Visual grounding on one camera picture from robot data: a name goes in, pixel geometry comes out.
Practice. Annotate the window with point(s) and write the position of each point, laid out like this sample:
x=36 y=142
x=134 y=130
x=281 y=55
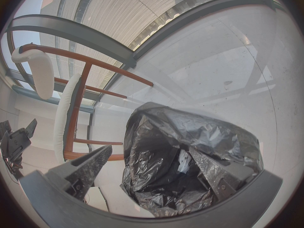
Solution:
x=71 y=30

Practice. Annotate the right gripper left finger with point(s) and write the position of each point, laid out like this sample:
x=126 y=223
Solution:
x=90 y=167

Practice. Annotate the white paper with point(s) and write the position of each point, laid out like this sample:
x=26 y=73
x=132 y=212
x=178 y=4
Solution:
x=183 y=161

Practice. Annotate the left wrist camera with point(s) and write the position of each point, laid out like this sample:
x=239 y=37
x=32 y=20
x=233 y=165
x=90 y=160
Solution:
x=5 y=128

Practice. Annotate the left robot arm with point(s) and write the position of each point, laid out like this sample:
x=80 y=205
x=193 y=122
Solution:
x=13 y=163

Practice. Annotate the wooden chair with white cushions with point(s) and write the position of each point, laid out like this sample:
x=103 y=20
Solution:
x=61 y=117

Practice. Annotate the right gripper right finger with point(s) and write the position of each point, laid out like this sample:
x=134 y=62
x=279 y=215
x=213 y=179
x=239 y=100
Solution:
x=218 y=174

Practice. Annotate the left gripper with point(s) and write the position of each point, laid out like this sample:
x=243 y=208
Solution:
x=19 y=141

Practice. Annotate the black plastic bag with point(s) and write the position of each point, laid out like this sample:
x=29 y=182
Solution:
x=152 y=170

